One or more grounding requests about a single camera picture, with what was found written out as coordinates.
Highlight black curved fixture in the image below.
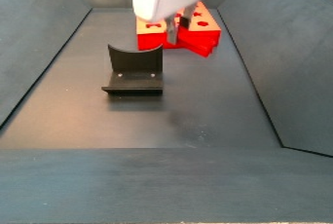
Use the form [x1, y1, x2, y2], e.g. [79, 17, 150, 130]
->
[102, 45, 165, 94]

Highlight red shape-sorting block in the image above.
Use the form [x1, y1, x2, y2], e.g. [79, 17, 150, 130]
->
[137, 2, 221, 57]

